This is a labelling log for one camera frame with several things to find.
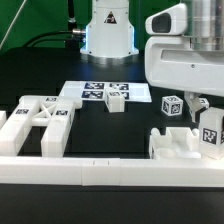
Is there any white chair seat part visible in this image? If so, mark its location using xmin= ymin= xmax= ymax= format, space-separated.
xmin=149 ymin=127 xmax=201 ymax=160

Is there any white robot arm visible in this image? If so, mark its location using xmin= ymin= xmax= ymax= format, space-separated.
xmin=80 ymin=0 xmax=224 ymax=121

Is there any black vertical post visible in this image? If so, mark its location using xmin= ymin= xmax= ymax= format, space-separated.
xmin=67 ymin=0 xmax=76 ymax=23

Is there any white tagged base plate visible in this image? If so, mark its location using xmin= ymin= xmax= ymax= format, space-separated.
xmin=60 ymin=81 xmax=152 ymax=103

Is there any white front fence bar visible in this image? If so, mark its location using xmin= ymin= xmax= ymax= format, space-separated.
xmin=0 ymin=157 xmax=224 ymax=187

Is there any black cable with connector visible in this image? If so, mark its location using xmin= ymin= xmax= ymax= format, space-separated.
xmin=22 ymin=29 xmax=87 ymax=48

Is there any white chair back frame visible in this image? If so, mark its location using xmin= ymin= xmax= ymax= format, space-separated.
xmin=0 ymin=95 xmax=83 ymax=158

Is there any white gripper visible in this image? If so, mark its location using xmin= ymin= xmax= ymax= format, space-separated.
xmin=145 ymin=3 xmax=224 ymax=122

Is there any white left fence bar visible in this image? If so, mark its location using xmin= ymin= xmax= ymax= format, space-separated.
xmin=0 ymin=111 xmax=6 ymax=129

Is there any white fence bar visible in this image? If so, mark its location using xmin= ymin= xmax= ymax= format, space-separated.
xmin=0 ymin=157 xmax=224 ymax=187
xmin=0 ymin=111 xmax=6 ymax=129

